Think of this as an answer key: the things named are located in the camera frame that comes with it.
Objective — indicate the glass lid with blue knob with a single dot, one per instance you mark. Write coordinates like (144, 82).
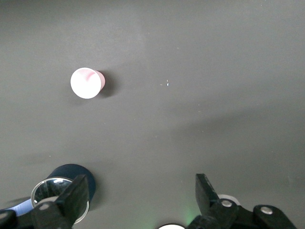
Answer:
(50, 188)

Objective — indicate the pink plastic cup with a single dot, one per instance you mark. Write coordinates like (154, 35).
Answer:
(84, 83)

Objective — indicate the dark blue saucepan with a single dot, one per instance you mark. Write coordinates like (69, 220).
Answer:
(71, 170)

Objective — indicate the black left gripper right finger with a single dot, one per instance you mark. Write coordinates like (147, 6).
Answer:
(205, 193)

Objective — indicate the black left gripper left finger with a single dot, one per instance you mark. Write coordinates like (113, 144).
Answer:
(74, 198)

